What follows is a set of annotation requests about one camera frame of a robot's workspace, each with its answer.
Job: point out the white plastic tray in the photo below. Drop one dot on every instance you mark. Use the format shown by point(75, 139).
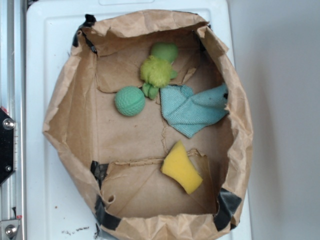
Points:
point(54, 208)

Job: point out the yellow sponge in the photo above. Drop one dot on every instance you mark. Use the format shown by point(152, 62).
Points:
point(179, 167)

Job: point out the brown paper bag bin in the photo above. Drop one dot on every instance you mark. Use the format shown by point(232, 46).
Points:
point(115, 161)

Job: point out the green plush turtle toy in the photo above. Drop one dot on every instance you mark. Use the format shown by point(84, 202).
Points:
point(157, 70)

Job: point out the black metal bracket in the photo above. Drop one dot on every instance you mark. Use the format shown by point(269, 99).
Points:
point(7, 145)

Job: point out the green dimpled rubber ball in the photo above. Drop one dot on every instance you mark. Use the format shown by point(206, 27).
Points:
point(129, 101)

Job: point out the teal microfiber cloth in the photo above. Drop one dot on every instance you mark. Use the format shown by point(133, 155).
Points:
point(187, 112)

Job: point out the aluminium frame rail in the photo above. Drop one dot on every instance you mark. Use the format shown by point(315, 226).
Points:
point(12, 98)

